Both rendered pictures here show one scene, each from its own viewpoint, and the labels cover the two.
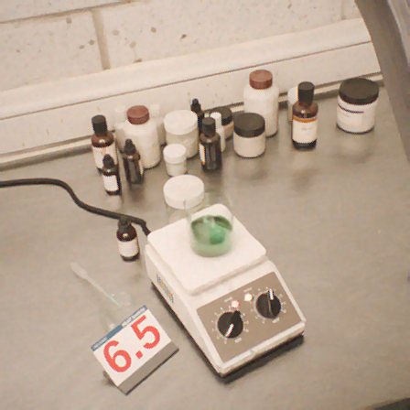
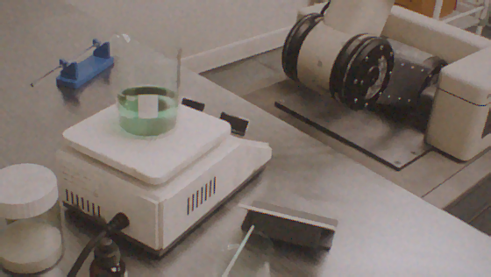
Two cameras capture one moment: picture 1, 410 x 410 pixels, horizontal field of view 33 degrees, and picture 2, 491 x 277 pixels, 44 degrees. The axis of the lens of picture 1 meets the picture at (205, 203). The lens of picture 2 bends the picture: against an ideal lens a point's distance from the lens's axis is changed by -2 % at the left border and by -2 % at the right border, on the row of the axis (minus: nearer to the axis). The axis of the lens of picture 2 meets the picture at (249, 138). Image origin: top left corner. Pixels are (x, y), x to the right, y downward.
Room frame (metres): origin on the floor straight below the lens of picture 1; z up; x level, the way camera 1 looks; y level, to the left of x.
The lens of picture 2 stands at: (0.83, 0.48, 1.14)
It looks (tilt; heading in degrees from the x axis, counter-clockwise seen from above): 31 degrees down; 236
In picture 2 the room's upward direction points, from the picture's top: 5 degrees clockwise
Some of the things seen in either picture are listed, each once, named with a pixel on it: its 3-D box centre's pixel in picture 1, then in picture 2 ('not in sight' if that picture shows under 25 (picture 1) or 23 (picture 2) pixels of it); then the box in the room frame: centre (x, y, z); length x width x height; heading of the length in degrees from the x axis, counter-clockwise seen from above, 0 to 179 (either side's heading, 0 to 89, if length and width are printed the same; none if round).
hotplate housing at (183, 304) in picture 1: (218, 280); (165, 159); (0.61, -0.01, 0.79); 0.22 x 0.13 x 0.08; 27
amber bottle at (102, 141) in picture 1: (102, 143); not in sight; (0.93, 0.16, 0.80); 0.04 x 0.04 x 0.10
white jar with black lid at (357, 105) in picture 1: (357, 105); not in sight; (0.99, -0.28, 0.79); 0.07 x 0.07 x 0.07
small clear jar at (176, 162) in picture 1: (176, 160); not in sight; (0.90, 0.04, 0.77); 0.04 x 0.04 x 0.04
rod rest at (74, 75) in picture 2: not in sight; (85, 61); (0.59, -0.31, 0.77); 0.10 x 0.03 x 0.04; 38
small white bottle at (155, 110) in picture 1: (156, 124); not in sight; (0.99, 0.07, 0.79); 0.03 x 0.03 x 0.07
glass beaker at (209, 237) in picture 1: (212, 222); (145, 87); (0.63, -0.01, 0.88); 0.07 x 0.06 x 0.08; 110
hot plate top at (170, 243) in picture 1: (205, 245); (148, 132); (0.63, 0.00, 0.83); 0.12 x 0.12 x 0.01; 27
